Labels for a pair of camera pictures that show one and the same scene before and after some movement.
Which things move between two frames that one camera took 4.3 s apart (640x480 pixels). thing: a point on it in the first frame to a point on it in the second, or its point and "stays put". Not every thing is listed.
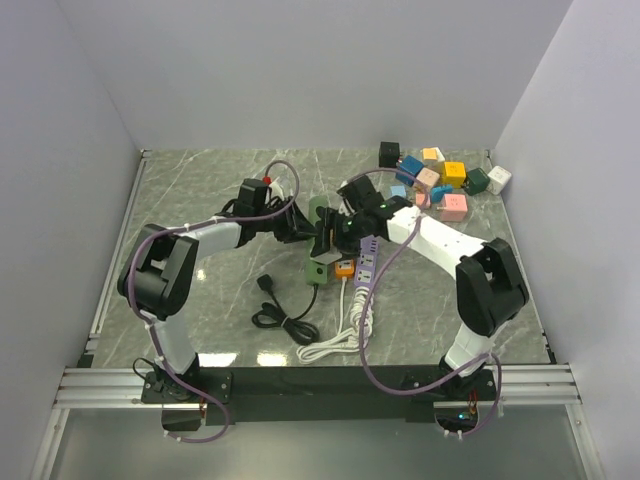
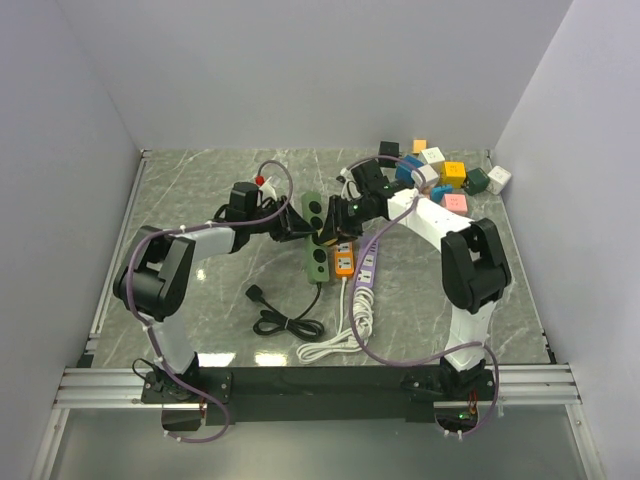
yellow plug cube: [453, 174] stays put
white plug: [332, 256] to [423, 176]
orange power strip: [345, 268] stays put
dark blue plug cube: [411, 166] stays put
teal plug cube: [438, 192] stays put
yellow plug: [432, 154] to [418, 145]
